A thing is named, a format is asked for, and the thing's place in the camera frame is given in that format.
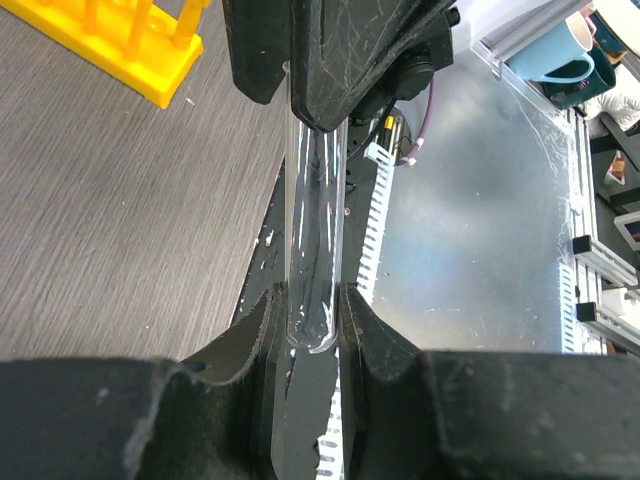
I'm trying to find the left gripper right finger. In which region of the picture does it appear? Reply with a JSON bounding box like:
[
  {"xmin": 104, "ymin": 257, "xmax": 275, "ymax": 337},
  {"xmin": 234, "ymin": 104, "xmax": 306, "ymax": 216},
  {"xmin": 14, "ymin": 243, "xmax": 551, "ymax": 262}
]
[{"xmin": 338, "ymin": 284, "xmax": 639, "ymax": 479}]

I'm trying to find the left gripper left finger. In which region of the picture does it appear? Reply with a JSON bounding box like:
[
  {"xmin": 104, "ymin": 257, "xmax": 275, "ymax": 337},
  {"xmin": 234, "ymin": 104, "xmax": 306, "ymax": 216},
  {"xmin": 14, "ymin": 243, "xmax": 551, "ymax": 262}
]
[{"xmin": 1, "ymin": 284, "xmax": 286, "ymax": 479}]

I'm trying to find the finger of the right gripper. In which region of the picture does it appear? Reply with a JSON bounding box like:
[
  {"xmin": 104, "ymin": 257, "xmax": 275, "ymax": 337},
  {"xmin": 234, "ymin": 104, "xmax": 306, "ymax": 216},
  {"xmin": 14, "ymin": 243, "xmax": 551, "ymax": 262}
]
[
  {"xmin": 222, "ymin": 0, "xmax": 290, "ymax": 105},
  {"xmin": 290, "ymin": 1, "xmax": 453, "ymax": 131}
]

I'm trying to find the yellow test tube rack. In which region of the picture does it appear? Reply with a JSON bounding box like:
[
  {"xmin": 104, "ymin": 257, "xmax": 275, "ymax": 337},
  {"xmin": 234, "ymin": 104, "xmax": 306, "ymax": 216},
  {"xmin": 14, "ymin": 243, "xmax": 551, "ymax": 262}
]
[{"xmin": 1, "ymin": 0, "xmax": 209, "ymax": 109}]

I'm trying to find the glass test tube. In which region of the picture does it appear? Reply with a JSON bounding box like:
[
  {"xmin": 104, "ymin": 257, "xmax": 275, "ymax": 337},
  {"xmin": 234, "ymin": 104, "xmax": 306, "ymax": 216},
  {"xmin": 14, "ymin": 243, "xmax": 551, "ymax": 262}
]
[{"xmin": 283, "ymin": 63, "xmax": 347, "ymax": 354}]

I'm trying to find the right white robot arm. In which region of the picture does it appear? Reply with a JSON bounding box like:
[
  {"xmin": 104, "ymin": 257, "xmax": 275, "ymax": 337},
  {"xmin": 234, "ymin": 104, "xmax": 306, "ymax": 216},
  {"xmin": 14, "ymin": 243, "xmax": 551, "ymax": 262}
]
[{"xmin": 223, "ymin": 0, "xmax": 460, "ymax": 132}]

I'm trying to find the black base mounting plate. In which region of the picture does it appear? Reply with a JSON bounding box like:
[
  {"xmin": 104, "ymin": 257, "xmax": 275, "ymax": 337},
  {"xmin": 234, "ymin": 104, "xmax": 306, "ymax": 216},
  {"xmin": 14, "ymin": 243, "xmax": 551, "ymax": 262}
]
[{"xmin": 236, "ymin": 106, "xmax": 411, "ymax": 479}]

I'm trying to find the light blue mug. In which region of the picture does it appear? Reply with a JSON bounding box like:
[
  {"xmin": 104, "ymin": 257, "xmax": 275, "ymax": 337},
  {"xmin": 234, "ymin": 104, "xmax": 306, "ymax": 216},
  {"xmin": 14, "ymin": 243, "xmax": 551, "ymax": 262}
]
[{"xmin": 507, "ymin": 12, "xmax": 595, "ymax": 84}]

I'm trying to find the dark green mug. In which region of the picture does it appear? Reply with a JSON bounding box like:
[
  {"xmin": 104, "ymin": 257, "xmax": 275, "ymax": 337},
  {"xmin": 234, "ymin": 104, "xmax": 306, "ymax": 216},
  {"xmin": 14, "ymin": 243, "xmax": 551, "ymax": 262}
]
[{"xmin": 539, "ymin": 9, "xmax": 631, "ymax": 110}]

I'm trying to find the white slotted cable duct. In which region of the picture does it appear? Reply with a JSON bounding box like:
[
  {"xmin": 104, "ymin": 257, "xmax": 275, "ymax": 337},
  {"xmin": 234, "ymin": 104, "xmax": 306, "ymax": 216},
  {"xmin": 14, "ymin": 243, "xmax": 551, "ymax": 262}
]
[{"xmin": 316, "ymin": 157, "xmax": 394, "ymax": 479}]

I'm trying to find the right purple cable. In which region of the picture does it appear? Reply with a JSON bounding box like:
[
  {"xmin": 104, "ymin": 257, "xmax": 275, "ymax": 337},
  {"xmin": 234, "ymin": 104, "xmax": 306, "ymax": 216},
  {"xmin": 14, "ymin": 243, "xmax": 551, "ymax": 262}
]
[{"xmin": 397, "ymin": 79, "xmax": 441, "ymax": 169}]

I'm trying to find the aluminium frame rail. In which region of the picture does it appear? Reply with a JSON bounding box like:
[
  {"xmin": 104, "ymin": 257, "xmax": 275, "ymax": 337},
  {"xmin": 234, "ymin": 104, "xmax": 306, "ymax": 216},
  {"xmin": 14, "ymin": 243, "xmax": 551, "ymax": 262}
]
[{"xmin": 472, "ymin": 42, "xmax": 639, "ymax": 356}]

